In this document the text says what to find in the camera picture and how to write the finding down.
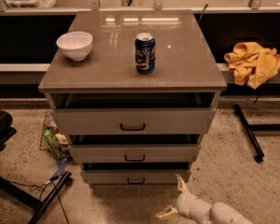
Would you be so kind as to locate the blue soda can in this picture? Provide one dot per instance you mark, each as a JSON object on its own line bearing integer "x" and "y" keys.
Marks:
{"x": 145, "y": 53}

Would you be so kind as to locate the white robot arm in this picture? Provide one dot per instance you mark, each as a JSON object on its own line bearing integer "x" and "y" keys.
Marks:
{"x": 222, "y": 213}

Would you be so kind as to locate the black chair base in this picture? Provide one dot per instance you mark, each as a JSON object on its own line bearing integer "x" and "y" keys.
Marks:
{"x": 23, "y": 162}

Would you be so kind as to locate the grey drawer cabinet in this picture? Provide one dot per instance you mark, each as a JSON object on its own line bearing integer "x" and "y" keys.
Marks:
{"x": 185, "y": 76}

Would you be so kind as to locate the white ceramic bowl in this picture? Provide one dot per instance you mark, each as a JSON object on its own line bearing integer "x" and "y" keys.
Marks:
{"x": 75, "y": 45}

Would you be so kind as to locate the yellow crumpled cloth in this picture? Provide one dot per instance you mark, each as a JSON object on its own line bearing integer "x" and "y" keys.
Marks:
{"x": 252, "y": 64}

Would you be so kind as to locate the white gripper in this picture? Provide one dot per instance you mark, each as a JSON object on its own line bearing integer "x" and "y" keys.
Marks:
{"x": 186, "y": 202}

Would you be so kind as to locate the grey drawer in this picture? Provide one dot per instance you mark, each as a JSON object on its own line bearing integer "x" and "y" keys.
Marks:
{"x": 136, "y": 177}
{"x": 134, "y": 153}
{"x": 134, "y": 121}

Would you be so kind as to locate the black stand leg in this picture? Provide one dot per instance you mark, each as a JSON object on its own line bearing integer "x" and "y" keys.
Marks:
{"x": 251, "y": 129}

